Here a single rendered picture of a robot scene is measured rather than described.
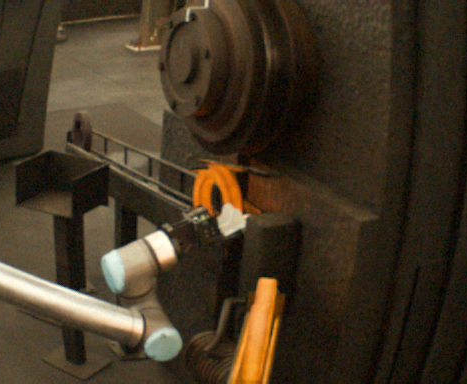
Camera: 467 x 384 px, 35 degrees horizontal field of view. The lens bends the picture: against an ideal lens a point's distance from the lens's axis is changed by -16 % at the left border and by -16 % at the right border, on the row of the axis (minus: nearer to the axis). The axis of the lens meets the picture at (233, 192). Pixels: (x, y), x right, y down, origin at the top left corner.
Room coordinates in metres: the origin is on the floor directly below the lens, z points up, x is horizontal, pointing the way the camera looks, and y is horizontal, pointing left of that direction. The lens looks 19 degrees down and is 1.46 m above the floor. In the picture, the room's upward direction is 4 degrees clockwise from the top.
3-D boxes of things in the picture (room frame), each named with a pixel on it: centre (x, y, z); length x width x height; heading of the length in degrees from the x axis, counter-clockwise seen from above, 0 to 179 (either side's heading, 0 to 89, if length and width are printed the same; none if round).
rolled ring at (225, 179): (1.97, 0.04, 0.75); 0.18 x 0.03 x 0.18; 31
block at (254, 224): (1.77, -0.09, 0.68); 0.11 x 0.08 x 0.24; 120
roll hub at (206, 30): (1.92, 0.12, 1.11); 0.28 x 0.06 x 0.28; 30
